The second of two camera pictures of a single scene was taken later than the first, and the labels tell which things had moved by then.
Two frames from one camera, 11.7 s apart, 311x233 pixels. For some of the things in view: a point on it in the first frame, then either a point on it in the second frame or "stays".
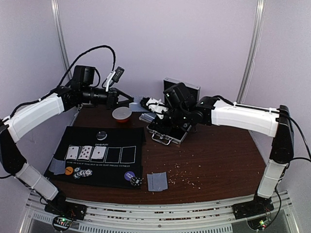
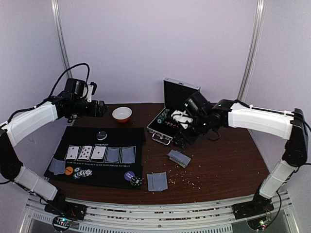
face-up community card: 85,152 stays
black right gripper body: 166,114 -> 185,135
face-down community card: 136,107 -> 112,155
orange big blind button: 69,170 stays
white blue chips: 78,173 stays
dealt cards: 57,167 stays
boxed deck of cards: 147,117 -> 179,158
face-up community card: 72,152 stays
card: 157,181 stays
